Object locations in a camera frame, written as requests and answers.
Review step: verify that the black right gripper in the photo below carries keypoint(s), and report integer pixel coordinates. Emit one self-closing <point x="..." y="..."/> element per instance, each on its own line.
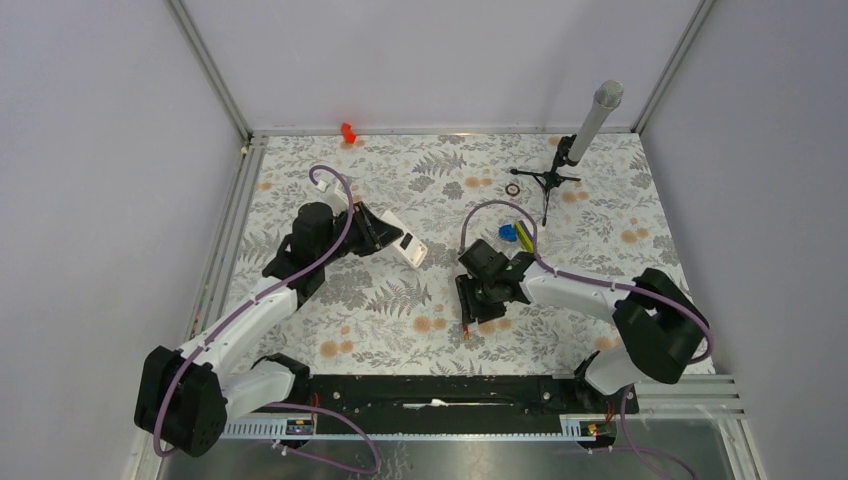
<point x="470" y="308"/>

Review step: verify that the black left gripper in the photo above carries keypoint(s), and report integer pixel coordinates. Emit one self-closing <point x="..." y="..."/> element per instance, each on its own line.
<point x="374" y="232"/>

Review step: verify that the white red remote control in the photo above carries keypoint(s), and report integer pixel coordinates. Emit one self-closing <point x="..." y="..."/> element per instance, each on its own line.
<point x="408" y="247"/>

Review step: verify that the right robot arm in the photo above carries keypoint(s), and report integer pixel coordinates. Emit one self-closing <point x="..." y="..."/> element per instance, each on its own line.
<point x="661" y="331"/>

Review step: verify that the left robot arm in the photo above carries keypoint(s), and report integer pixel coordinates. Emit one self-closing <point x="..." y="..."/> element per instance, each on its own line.
<point x="187" y="395"/>

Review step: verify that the green lego brick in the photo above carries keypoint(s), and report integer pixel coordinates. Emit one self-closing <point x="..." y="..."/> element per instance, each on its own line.
<point x="524" y="236"/>

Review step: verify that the red plastic clip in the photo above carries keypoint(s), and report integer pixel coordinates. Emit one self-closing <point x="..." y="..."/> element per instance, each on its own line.
<point x="348" y="134"/>

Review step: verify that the poker chip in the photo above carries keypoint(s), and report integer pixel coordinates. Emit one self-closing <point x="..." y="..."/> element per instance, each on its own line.
<point x="512" y="190"/>

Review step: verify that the floral table mat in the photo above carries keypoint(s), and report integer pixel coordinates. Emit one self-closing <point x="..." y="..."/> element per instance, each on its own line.
<point x="377" y="315"/>

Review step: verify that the black tripod mic stand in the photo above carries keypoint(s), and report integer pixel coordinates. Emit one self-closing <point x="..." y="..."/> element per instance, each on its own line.
<point x="551" y="179"/>

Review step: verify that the silver microphone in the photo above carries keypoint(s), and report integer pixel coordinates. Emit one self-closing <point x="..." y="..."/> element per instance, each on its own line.
<point x="605" y="100"/>

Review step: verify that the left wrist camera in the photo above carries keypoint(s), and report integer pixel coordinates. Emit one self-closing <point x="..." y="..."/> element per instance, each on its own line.
<point x="334" y="197"/>

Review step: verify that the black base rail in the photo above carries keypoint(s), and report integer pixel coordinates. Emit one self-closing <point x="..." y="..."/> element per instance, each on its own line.
<point x="452" y="405"/>

